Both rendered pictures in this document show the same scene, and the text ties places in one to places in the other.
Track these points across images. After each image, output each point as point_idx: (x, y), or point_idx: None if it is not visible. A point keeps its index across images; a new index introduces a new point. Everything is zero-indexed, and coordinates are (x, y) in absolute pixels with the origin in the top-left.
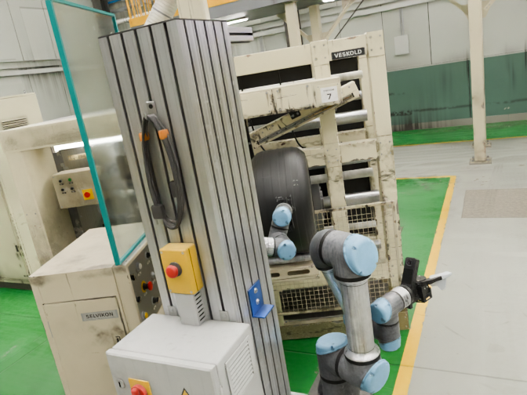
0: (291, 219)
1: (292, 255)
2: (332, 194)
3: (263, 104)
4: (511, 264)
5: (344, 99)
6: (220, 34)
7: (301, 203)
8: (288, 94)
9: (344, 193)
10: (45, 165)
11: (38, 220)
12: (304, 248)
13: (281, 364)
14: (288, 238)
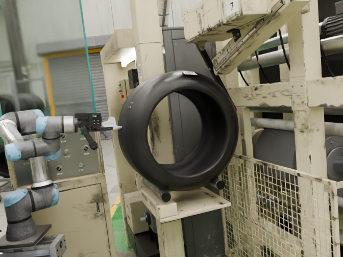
0: (84, 135)
1: (7, 158)
2: (297, 148)
3: (195, 24)
4: None
5: (274, 8)
6: None
7: (126, 127)
8: (207, 10)
9: (310, 151)
10: (126, 75)
11: (108, 107)
12: (149, 182)
13: None
14: (23, 144)
